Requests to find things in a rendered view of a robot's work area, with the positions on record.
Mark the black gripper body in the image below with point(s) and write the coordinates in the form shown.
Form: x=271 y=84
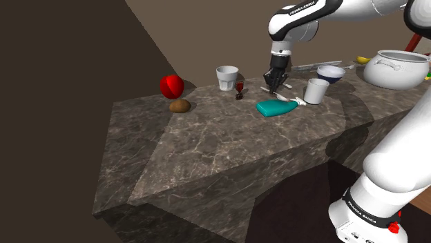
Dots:
x=279 y=63

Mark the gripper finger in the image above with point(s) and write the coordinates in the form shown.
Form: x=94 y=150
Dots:
x=268 y=80
x=280 y=79

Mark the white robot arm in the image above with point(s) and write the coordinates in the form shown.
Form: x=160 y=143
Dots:
x=397 y=151

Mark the silver spoon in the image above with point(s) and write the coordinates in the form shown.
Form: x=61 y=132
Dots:
x=282 y=97

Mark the teal bottle with white cap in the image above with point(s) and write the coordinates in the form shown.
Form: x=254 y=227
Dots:
x=274 y=108

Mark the small red wine glass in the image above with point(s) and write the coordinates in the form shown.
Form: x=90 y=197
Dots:
x=239 y=88

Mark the plain white cup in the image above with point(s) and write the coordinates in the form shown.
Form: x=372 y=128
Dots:
x=315 y=92

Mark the long grey knife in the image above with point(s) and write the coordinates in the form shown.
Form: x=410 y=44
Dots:
x=316 y=66

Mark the white ribbed cup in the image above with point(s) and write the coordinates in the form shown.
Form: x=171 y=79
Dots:
x=227 y=78

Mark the white and blue bowl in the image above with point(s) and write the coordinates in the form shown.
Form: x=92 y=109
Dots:
x=330 y=74

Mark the yellow bowl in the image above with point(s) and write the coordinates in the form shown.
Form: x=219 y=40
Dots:
x=363 y=60

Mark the brown potato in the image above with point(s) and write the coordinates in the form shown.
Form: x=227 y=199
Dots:
x=179 y=106

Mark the red apple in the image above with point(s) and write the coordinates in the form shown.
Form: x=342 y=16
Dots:
x=171 y=86

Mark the large white pot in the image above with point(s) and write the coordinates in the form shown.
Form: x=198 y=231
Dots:
x=394 y=72

